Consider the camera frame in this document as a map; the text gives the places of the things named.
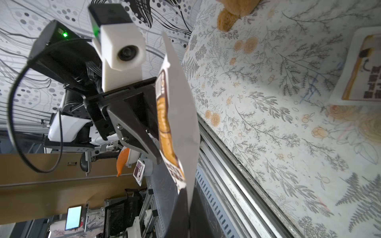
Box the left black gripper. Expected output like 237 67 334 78
83 77 162 165

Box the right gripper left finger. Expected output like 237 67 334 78
165 188 190 238

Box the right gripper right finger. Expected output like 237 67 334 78
190 185 226 238

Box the brown coffee bag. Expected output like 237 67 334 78
329 26 381 106
155 33 200 207

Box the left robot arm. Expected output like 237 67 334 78
7 19 161 173

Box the brown coffee bag top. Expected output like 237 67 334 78
329 26 381 106

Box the small lit screen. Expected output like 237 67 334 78
65 205 82 231

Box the brown wooden desk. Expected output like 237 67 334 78
1 153 139 224

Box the brown teddy bear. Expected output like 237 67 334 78
217 0 261 32

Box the grey cable duct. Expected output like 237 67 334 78
195 166 240 238

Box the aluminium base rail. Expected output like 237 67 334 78
146 120 301 238

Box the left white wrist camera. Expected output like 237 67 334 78
88 4 146 92

